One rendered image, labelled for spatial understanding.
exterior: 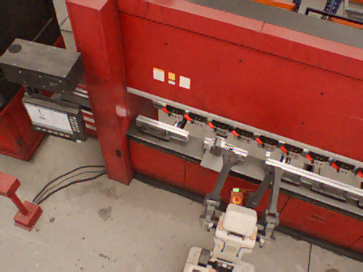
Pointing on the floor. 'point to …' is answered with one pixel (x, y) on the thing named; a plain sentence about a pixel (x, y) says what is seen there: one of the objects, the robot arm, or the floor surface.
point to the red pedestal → (23, 217)
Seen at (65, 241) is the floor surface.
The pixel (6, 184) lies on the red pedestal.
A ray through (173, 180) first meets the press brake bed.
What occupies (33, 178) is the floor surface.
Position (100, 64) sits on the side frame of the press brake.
